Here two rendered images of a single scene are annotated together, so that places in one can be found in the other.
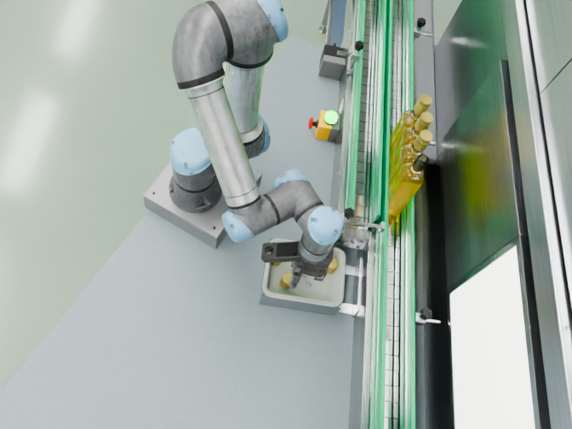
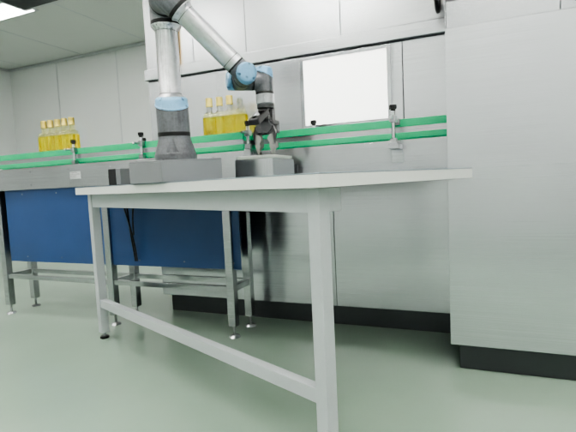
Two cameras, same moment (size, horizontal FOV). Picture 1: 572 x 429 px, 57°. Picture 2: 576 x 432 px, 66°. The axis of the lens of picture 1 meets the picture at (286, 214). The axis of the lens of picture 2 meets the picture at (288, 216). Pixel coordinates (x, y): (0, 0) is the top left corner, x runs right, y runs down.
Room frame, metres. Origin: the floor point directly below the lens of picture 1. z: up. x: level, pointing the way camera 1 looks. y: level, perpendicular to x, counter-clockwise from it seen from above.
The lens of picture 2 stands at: (-0.54, 1.41, 0.73)
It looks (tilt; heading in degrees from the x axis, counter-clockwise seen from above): 5 degrees down; 304
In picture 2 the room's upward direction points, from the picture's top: 3 degrees counter-clockwise
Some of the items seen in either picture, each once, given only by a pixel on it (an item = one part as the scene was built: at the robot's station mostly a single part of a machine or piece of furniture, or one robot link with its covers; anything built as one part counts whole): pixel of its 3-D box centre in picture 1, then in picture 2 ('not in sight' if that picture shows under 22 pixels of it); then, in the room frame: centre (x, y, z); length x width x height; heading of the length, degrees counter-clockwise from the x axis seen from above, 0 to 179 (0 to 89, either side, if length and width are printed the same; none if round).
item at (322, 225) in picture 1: (321, 229); (263, 81); (0.55, -0.09, 1.15); 0.09 x 0.08 x 0.11; 48
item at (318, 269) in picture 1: (311, 258); (267, 120); (0.55, -0.10, 0.99); 0.09 x 0.08 x 0.12; 99
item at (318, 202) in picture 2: not in sight; (181, 286); (0.71, 0.29, 0.36); 1.51 x 0.09 x 0.71; 168
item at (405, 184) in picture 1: (402, 189); (241, 130); (0.84, -0.28, 0.99); 0.06 x 0.06 x 0.21; 10
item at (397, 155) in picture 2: not in sight; (394, 134); (0.08, -0.30, 0.90); 0.17 x 0.05 x 0.23; 101
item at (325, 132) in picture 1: (327, 126); not in sight; (1.12, -0.03, 0.79); 0.07 x 0.07 x 0.07; 11
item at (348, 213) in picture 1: (352, 223); (250, 135); (0.71, -0.18, 0.95); 0.17 x 0.03 x 0.12; 101
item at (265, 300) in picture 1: (311, 278); (268, 169); (0.58, -0.13, 0.79); 0.27 x 0.17 x 0.08; 101
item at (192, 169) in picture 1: (196, 157); (172, 114); (0.71, 0.27, 1.00); 0.13 x 0.12 x 0.14; 138
